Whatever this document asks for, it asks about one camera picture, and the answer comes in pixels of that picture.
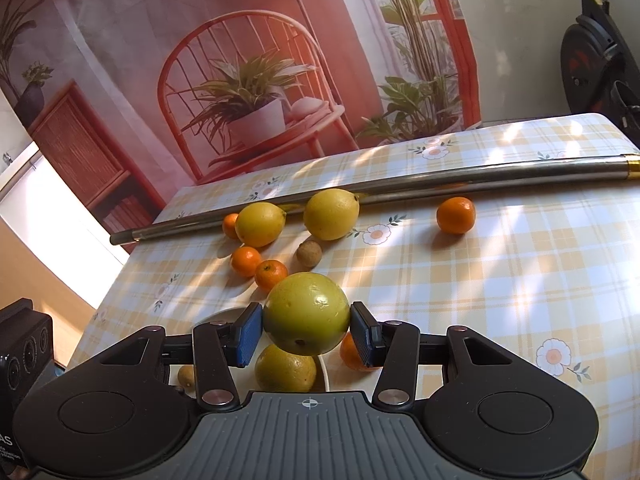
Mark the plaid floral tablecloth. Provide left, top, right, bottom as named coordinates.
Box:
left=67, top=112, right=640, bottom=480

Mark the white cabinet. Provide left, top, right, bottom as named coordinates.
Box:
left=0, top=140, right=131, bottom=361

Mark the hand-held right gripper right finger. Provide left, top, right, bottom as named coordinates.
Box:
left=350, top=301, right=527, bottom=407

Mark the long metal pole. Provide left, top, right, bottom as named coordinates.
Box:
left=109, top=152, right=640, bottom=247

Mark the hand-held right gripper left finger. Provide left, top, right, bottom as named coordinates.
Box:
left=90, top=302, right=264, bottom=409

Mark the cream bowl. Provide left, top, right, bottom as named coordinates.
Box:
left=195, top=307, right=332, bottom=393

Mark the black exercise bike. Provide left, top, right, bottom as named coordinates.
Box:
left=559, top=0, right=640, bottom=133

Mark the green apple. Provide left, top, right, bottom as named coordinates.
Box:
left=262, top=271, right=351, bottom=357

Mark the yellow lemon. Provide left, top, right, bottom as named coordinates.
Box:
left=303, top=188, right=361, bottom=242
left=235, top=202, right=287, bottom=248

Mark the greenish yellow orange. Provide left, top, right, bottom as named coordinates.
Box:
left=255, top=344, right=318, bottom=393

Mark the printed wall cloth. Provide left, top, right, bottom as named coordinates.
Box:
left=0, top=0, right=483, bottom=247

